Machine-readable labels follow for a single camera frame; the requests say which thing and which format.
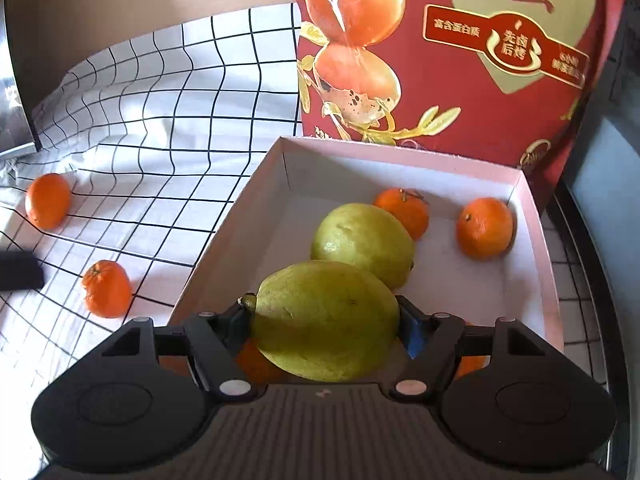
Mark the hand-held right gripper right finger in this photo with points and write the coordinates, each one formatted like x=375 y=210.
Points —
x=413 y=330

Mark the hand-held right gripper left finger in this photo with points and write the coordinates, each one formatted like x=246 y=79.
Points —
x=234 y=321

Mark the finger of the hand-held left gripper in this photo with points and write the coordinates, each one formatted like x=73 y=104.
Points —
x=17 y=271

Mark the orange tangerine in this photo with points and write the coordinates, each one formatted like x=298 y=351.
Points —
x=471 y=364
x=107 y=290
x=257 y=366
x=47 y=201
x=484 y=229
x=406 y=210

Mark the pink cardboard box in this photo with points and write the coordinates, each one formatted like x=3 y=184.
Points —
x=225 y=265

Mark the green lemon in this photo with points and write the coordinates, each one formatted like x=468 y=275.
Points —
x=362 y=245
x=325 y=322

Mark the black monitor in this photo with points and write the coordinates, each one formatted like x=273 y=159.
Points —
x=607 y=210

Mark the red printed carton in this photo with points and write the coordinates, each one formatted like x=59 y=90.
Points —
x=450 y=60

